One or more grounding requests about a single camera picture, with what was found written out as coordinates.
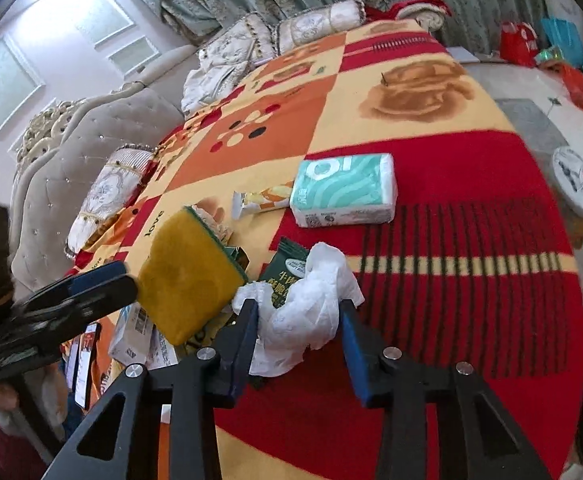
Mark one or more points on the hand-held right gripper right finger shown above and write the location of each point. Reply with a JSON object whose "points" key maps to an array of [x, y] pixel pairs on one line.
{"points": [[356, 360]]}

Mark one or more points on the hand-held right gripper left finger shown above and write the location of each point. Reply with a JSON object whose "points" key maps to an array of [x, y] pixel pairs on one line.
{"points": [[244, 345]]}

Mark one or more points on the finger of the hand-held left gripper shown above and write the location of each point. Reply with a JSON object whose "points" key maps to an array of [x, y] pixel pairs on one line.
{"points": [[96, 305], [96, 275]]}

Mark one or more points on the white and blue carton box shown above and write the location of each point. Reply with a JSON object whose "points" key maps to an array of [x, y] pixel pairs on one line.
{"points": [[131, 332]]}

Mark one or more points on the white plastic bag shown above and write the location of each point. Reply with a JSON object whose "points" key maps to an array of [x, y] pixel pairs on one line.
{"points": [[311, 310]]}

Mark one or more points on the yellow sponge with green side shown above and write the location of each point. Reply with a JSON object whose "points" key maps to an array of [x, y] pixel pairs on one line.
{"points": [[186, 280]]}

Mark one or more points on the teal tissue pack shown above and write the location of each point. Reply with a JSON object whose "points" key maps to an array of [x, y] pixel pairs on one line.
{"points": [[341, 190]]}

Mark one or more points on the black smartphone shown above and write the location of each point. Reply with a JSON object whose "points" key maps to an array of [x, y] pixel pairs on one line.
{"points": [[84, 360]]}

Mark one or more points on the cream embroidered pillow with beads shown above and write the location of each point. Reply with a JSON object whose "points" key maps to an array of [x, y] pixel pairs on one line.
{"points": [[104, 195]]}

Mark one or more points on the dark green snack packet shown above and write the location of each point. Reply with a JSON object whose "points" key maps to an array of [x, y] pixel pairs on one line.
{"points": [[286, 270]]}

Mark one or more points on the grey tufted sofa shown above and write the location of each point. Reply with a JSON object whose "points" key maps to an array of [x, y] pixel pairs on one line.
{"points": [[71, 160]]}

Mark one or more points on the yellow snack wrapper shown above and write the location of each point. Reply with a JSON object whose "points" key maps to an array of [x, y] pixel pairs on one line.
{"points": [[261, 200]]}

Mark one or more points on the red and yellow printed blanket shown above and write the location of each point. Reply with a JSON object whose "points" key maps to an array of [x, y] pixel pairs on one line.
{"points": [[446, 175]]}

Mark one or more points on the white wardrobe with frosted panels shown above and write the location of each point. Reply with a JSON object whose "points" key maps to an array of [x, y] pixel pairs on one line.
{"points": [[6, 80]]}

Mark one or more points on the white crumpled cushion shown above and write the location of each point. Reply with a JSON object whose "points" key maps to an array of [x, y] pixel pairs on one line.
{"points": [[206, 85]]}

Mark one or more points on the cream square pillow with trim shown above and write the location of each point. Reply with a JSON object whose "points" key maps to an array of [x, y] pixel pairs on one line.
{"points": [[236, 42]]}

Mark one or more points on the round stool with cat print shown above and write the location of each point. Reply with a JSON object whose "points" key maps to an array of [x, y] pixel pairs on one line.
{"points": [[581, 180]]}

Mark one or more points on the grey floor rug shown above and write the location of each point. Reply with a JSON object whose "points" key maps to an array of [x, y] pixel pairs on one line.
{"points": [[531, 125]]}

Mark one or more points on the grey box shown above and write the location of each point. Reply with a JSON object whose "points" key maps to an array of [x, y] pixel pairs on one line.
{"points": [[460, 53]]}

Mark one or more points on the cream bolster pillow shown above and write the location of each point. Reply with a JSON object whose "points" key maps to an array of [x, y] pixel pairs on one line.
{"points": [[316, 22]]}

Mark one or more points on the red plastic bag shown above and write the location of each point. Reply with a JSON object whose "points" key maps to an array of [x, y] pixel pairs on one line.
{"points": [[579, 87]]}

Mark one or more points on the red gift bag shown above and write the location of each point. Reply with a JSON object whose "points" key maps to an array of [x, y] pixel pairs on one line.
{"points": [[519, 42]]}

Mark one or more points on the red fringed cloth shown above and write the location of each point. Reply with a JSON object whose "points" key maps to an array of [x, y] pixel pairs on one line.
{"points": [[411, 6]]}

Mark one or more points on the colourful shiny packet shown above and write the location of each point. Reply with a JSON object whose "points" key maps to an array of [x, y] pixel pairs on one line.
{"points": [[549, 56]]}

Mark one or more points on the blue gift bag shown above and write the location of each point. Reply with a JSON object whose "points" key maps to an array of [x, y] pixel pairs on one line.
{"points": [[564, 40]]}

